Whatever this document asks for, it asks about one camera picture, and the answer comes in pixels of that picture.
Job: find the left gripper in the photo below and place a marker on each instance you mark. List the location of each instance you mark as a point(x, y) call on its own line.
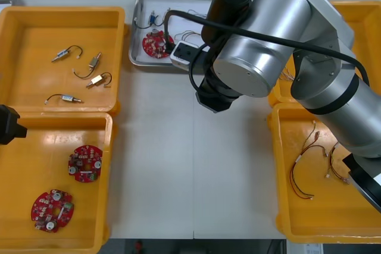
point(7, 124)

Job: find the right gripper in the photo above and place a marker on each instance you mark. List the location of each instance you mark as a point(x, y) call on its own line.
point(215, 102)

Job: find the silver and black right arm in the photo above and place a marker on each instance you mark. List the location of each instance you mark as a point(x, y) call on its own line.
point(285, 28)

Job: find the yellow-orange plastic bin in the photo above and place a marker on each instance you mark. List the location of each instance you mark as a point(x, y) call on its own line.
point(312, 218)
point(366, 13)
point(29, 159)
point(29, 87)

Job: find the solenoid with blue label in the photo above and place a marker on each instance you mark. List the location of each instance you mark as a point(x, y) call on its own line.
point(61, 54)
point(152, 19)
point(68, 98)

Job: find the round red circuit board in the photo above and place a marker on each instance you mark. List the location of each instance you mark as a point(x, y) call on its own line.
point(152, 45)
point(84, 163)
point(52, 210)

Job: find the brass-coloured metal solenoid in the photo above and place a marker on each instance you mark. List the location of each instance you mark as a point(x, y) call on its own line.
point(97, 80)

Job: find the steel tray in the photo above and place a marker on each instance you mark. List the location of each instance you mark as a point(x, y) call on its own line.
point(135, 57)

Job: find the silver metal solenoid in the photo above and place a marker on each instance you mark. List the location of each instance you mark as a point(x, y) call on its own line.
point(94, 62)

